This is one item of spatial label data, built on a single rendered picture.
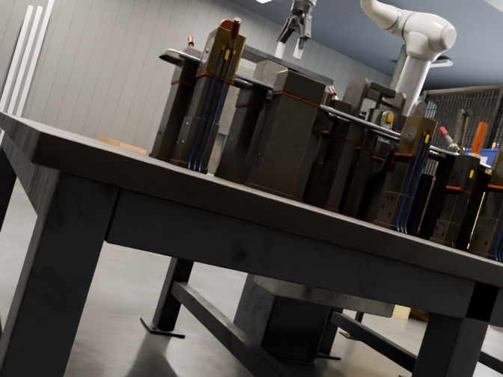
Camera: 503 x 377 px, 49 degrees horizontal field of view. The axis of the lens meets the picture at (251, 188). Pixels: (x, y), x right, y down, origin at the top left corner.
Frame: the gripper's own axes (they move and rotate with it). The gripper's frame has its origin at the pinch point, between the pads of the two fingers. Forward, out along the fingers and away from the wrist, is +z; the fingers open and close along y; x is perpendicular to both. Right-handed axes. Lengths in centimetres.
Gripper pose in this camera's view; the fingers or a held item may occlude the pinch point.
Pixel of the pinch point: (287, 56)
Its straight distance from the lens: 211.7
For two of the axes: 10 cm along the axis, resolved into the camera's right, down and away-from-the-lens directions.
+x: -8.3, -2.5, -5.0
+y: -4.7, -1.5, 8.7
